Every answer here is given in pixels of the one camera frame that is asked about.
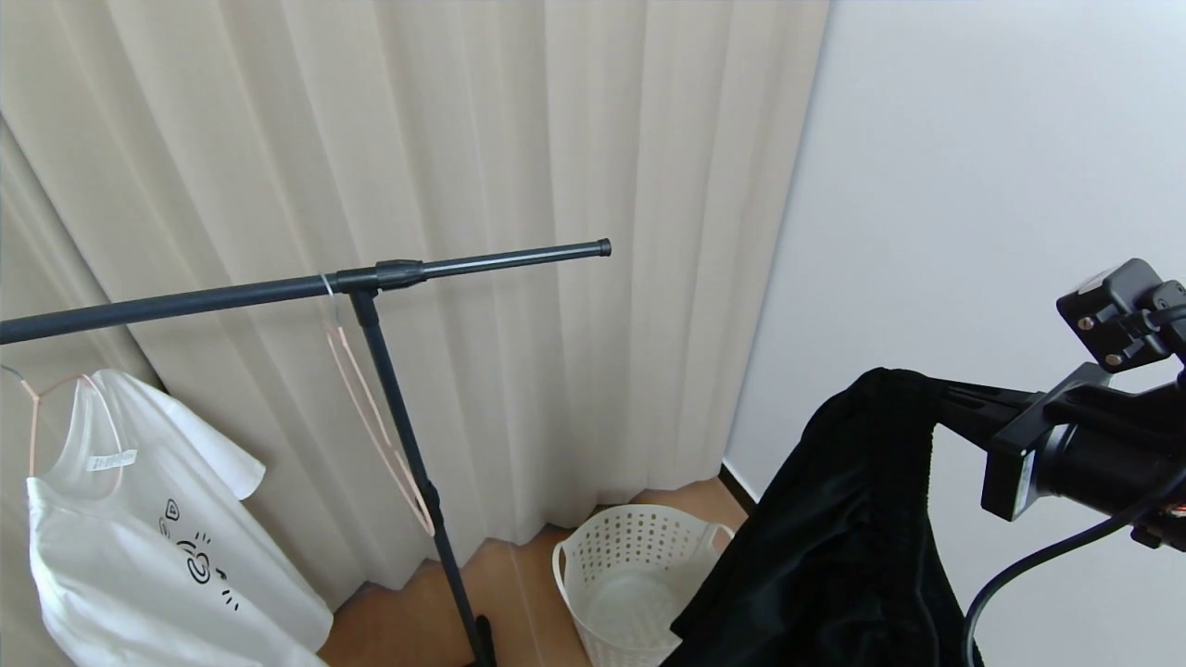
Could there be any white printed t-shirt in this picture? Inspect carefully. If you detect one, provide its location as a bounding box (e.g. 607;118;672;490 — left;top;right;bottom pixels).
26;369;335;667

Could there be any beige curtain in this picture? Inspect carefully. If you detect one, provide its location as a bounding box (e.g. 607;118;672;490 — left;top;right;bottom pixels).
0;0;832;667

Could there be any black garment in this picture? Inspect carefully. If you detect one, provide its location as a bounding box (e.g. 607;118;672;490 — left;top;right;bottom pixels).
660;367;986;667

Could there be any white laundry basket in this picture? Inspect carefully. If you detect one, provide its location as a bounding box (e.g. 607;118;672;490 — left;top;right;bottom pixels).
552;505;737;667

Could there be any black clothes rack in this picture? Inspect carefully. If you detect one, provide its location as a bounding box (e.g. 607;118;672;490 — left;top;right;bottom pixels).
0;238;613;667

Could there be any pink clothes hanger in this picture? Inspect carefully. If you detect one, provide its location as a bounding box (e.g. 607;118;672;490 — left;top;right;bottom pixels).
0;364;126;501
319;273;437;538

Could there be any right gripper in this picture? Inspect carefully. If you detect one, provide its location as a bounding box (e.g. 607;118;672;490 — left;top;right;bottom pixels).
980;378;1186;522

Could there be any black cable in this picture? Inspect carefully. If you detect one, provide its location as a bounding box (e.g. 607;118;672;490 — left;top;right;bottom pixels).
961;468;1186;667

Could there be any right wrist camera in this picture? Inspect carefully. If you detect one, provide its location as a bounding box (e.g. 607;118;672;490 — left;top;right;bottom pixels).
1056;258;1186;374

